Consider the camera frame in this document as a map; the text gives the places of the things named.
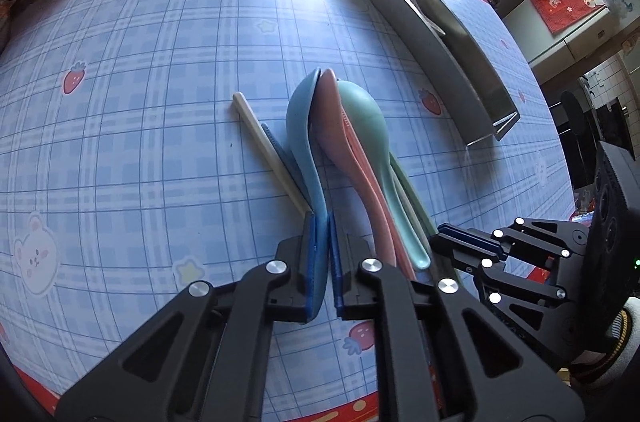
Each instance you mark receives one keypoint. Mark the pink spoon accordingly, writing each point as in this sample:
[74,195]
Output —
[327,125]

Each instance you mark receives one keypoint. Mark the white chopstick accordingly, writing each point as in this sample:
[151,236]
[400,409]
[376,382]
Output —
[269,153]
[408,208]

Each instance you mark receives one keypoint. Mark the blue spoon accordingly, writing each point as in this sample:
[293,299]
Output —
[297,123]

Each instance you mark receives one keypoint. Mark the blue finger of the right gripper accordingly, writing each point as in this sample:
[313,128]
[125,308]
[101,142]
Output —
[450,265]
[471,242]

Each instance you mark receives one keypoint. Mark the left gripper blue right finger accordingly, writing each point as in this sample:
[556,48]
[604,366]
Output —
[336,266]

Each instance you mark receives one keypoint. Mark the green spoon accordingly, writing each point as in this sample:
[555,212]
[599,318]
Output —
[370,126]

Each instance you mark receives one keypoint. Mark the stainless steel utensil tray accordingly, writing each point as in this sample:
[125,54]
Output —
[459,70]

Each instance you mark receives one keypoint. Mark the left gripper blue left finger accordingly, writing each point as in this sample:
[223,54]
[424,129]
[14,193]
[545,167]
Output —
[309,261]

